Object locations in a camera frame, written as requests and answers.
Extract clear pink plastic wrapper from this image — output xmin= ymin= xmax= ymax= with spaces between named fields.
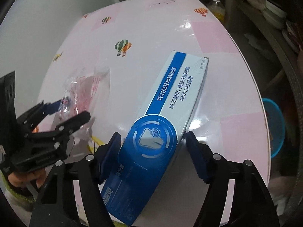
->
xmin=52 ymin=67 xmax=110 ymax=141

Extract blue white toothpaste box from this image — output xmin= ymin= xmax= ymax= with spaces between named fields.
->
xmin=101 ymin=52 xmax=209 ymax=225

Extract blue trash basket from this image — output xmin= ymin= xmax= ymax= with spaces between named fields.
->
xmin=262 ymin=98 xmax=286 ymax=158

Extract person left hand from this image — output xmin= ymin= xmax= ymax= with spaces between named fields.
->
xmin=7 ymin=169 xmax=47 ymax=189

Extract green fuzzy sleeve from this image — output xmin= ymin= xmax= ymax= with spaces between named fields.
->
xmin=1 ymin=172 xmax=35 ymax=212

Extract pink balloon tablecloth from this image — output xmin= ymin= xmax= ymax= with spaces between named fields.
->
xmin=35 ymin=0 xmax=272 ymax=227

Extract stacked white bowls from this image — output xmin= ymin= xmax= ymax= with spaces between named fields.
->
xmin=263 ymin=0 xmax=287 ymax=30

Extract cooking oil bottle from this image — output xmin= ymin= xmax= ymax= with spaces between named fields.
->
xmin=207 ymin=0 xmax=225 ymax=24

